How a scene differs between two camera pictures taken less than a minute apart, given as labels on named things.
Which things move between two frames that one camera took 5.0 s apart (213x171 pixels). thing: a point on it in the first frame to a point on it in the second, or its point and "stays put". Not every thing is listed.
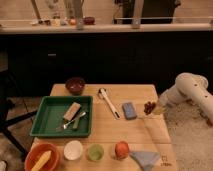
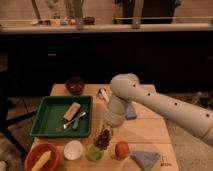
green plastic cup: [95, 152] stays put
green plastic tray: [62, 116] stays put
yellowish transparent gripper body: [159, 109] to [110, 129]
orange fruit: [121, 150] stays put
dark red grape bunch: [148, 107] to [102, 139]
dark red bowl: [75, 85] stays put
